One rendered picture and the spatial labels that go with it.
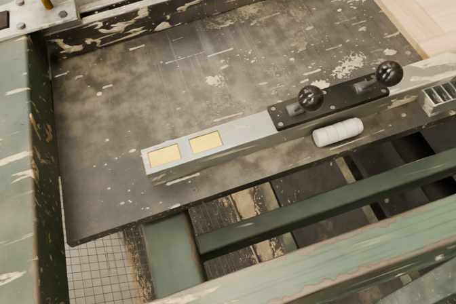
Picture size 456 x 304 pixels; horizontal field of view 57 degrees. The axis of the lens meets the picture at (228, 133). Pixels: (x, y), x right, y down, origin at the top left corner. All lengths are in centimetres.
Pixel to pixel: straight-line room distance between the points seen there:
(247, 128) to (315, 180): 212
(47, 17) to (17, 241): 44
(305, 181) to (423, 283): 159
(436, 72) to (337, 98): 18
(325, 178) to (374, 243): 213
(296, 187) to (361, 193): 219
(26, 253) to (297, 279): 35
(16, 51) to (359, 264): 68
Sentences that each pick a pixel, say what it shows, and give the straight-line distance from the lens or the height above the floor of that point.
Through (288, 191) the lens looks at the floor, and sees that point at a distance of 299.
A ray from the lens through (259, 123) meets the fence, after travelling 69.
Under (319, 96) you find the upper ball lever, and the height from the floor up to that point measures 153.
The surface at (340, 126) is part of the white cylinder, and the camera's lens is 71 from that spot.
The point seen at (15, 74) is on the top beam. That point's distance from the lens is 82.
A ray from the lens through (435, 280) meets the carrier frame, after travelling 139.
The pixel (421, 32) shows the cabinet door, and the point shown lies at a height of 121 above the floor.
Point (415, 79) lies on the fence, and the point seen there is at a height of 130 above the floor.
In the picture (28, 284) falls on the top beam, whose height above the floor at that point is 186.
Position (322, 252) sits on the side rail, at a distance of 59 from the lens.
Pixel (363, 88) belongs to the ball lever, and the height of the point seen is 139.
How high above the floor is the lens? 194
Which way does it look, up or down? 32 degrees down
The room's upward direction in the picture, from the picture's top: 86 degrees counter-clockwise
